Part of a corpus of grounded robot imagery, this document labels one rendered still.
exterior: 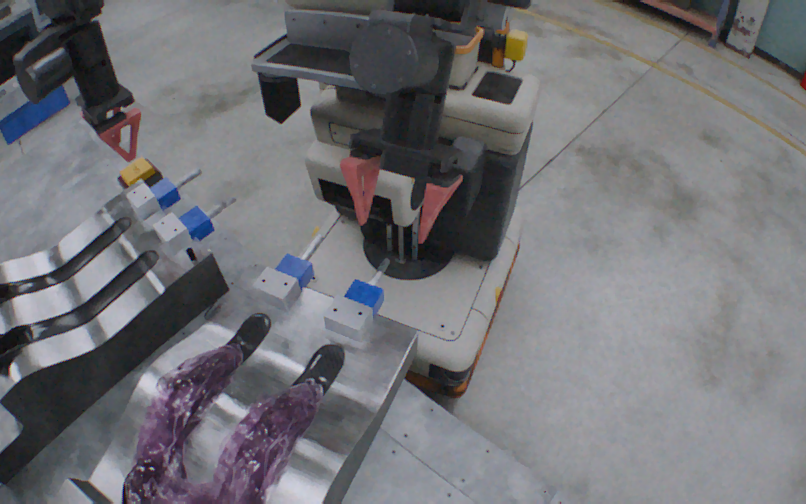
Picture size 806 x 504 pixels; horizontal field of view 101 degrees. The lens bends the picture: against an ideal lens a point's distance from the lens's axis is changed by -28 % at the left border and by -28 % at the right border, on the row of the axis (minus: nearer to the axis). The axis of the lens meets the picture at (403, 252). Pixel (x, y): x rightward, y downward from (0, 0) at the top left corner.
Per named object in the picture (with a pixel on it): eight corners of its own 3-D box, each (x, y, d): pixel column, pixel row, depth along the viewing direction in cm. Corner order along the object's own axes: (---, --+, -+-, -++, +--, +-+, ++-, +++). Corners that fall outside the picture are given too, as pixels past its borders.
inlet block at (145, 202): (197, 176, 76) (188, 152, 72) (211, 188, 74) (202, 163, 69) (137, 218, 69) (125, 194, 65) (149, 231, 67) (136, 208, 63)
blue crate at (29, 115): (63, 91, 290) (54, 69, 274) (71, 104, 272) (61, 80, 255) (4, 129, 261) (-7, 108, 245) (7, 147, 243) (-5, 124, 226)
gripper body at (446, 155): (443, 179, 42) (460, 100, 39) (345, 153, 45) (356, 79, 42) (460, 166, 48) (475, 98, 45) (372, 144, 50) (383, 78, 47)
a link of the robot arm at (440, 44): (464, 37, 42) (411, 28, 44) (445, 30, 36) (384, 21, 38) (451, 103, 45) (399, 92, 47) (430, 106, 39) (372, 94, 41)
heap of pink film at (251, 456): (220, 335, 56) (199, 300, 50) (340, 393, 51) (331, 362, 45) (111, 500, 40) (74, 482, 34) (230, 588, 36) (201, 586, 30)
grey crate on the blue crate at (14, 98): (54, 70, 274) (48, 54, 263) (62, 81, 256) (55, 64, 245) (-6, 109, 245) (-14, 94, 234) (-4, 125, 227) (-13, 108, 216)
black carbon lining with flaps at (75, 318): (129, 221, 68) (107, 179, 61) (171, 272, 61) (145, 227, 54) (-19, 344, 51) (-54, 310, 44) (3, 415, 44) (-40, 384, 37)
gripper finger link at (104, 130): (117, 178, 55) (93, 123, 47) (102, 160, 58) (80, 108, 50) (157, 153, 58) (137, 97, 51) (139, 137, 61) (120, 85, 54)
